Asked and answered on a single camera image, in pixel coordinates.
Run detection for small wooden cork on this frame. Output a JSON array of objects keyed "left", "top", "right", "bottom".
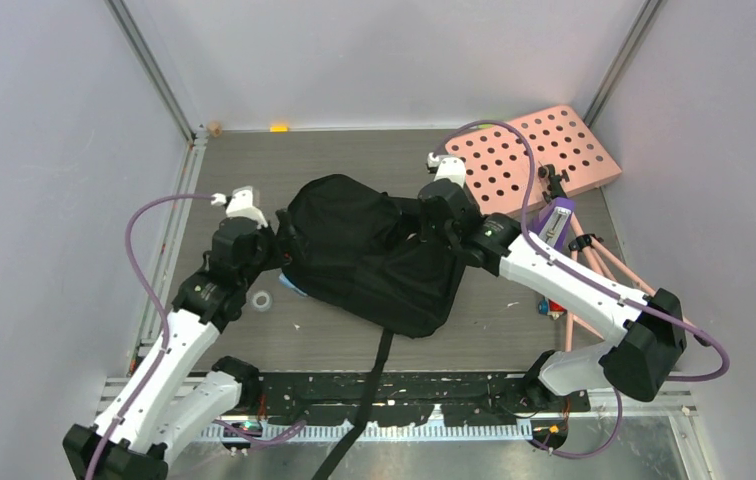
[{"left": 207, "top": 121, "right": 223, "bottom": 137}]

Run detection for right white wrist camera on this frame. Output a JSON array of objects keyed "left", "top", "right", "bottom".
[{"left": 426, "top": 153, "right": 466, "bottom": 188}]

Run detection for purple metronome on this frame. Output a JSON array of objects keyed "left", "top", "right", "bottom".
[{"left": 530, "top": 197, "right": 576, "bottom": 250}]

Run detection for colourful toy train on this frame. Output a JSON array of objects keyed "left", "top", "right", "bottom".
[{"left": 537, "top": 298, "right": 566, "bottom": 320}]

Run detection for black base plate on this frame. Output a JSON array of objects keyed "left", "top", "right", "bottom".
[{"left": 228, "top": 372, "right": 590, "bottom": 427}]

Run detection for black backpack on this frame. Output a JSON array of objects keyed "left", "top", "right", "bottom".
[{"left": 276, "top": 174, "right": 465, "bottom": 479}]

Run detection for pink tripod legs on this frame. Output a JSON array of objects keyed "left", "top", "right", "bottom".
[{"left": 536, "top": 164, "right": 711, "bottom": 356}]

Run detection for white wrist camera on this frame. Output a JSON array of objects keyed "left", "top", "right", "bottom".
[
  {"left": 210, "top": 186, "right": 269, "bottom": 228},
  {"left": 426, "top": 153, "right": 466, "bottom": 188}
]

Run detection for pink perforated stand board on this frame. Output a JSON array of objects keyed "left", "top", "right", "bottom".
[{"left": 444, "top": 105, "right": 622, "bottom": 217}]

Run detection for yellow block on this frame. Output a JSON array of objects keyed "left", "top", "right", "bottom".
[{"left": 269, "top": 124, "right": 290, "bottom": 133}]

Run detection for clear tape roll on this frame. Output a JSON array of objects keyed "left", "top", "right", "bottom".
[{"left": 250, "top": 290, "right": 272, "bottom": 312}]

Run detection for blue eraser pen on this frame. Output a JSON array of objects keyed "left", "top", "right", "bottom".
[{"left": 278, "top": 273, "right": 308, "bottom": 297}]

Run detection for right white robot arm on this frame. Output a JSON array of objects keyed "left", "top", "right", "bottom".
[{"left": 418, "top": 179, "right": 687, "bottom": 411}]

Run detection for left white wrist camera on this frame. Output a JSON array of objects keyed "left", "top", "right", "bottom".
[{"left": 210, "top": 186, "right": 269, "bottom": 228}]

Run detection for slotted aluminium rail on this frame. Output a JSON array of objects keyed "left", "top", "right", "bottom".
[{"left": 199, "top": 419, "right": 555, "bottom": 444}]

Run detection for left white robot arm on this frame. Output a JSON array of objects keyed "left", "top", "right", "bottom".
[{"left": 62, "top": 214, "right": 289, "bottom": 479}]

